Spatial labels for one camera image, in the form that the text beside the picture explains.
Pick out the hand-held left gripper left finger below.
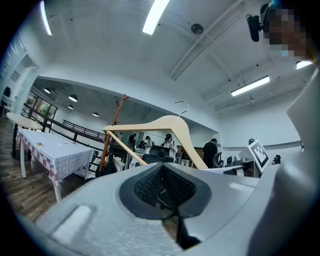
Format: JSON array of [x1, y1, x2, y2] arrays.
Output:
[[34, 161, 185, 256]]

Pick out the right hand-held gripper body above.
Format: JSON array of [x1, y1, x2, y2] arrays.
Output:
[[207, 139, 271, 179]]

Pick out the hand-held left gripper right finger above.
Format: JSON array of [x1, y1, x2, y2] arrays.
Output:
[[162, 161, 261, 251]]

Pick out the light wooden hanger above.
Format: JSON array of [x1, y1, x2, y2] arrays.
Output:
[[102, 100, 210, 171]]

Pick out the brown wooden coat rack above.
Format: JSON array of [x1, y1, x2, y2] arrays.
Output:
[[98, 94, 130, 174]]

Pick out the person's left forearm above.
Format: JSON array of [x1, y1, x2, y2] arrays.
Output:
[[247, 67, 320, 256]]

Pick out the black office chair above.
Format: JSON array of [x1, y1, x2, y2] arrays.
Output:
[[141, 145, 175, 165], [213, 151, 225, 169]]

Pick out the black hanging bag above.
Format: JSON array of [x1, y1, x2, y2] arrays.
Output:
[[101, 144, 118, 176]]

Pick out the cream fabric bag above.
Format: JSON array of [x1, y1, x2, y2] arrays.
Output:
[[112, 154, 126, 174]]

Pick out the table with checked tablecloth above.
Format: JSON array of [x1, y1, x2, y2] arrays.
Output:
[[16, 128, 95, 203]]

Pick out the black curved railing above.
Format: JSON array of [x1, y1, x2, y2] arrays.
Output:
[[22, 102, 111, 152]]

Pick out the large glass window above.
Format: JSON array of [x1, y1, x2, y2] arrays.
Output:
[[23, 92, 59, 126]]

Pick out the round beige table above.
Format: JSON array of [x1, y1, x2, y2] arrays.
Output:
[[6, 112, 44, 161]]

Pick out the person's head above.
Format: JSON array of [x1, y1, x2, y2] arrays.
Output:
[[259, 0, 320, 66]]

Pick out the round grey ceiling speaker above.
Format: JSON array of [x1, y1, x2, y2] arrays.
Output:
[[190, 23, 204, 35]]

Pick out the black head-worn camera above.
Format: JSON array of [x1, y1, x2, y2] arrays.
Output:
[[246, 2, 272, 43]]

